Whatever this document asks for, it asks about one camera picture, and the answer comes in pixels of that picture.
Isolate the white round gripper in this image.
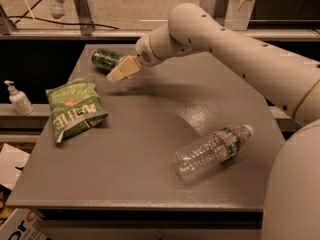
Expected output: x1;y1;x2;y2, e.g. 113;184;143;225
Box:
107;35;159;83

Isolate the green soda can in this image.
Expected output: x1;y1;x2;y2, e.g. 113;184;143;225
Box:
91;48;124;72

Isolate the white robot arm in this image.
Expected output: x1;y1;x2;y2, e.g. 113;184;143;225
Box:
107;3;320;240

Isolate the green chips bag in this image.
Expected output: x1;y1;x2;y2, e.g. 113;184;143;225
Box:
46;76;108;143

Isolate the white pump lotion bottle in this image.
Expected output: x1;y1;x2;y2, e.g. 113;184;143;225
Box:
4;80;34;115

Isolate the clear plastic water bottle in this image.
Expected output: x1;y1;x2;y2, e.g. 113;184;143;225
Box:
174;125;254;183

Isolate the white paper sheet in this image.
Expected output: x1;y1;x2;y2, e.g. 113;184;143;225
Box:
0;143;30;190

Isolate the white cardboard box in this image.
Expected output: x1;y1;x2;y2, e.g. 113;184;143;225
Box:
0;209;52;240

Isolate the left metal bracket post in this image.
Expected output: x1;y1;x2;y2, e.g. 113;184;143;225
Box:
73;0;94;36

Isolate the metal bracket post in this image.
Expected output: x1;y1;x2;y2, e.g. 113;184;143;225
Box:
214;0;229;25
73;0;94;36

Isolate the right metal bracket post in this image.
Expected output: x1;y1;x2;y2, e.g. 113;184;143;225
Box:
214;0;229;25

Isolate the black cable behind glass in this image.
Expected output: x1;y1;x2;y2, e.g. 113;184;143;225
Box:
7;0;120;31

